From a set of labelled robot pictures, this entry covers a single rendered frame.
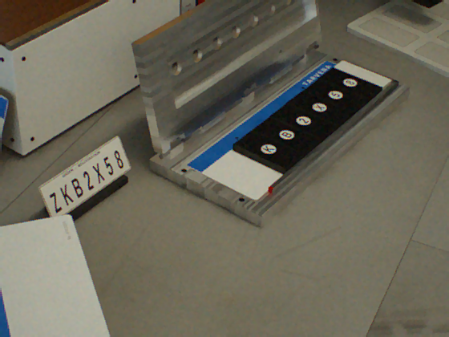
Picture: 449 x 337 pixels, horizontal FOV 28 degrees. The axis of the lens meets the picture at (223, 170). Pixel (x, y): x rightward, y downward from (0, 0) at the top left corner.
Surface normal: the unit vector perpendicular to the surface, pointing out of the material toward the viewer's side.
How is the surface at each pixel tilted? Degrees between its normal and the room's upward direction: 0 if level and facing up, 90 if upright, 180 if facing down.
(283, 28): 77
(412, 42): 0
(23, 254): 0
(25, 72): 90
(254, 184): 0
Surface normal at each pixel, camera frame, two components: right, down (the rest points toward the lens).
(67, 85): 0.80, 0.40
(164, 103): 0.79, 0.20
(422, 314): 0.04, -0.79
